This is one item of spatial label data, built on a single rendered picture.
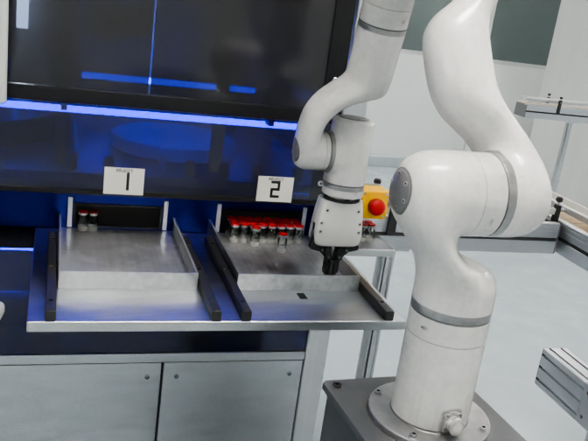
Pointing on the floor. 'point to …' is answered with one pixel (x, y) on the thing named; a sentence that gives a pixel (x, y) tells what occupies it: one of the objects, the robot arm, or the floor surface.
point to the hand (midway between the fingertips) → (330, 267)
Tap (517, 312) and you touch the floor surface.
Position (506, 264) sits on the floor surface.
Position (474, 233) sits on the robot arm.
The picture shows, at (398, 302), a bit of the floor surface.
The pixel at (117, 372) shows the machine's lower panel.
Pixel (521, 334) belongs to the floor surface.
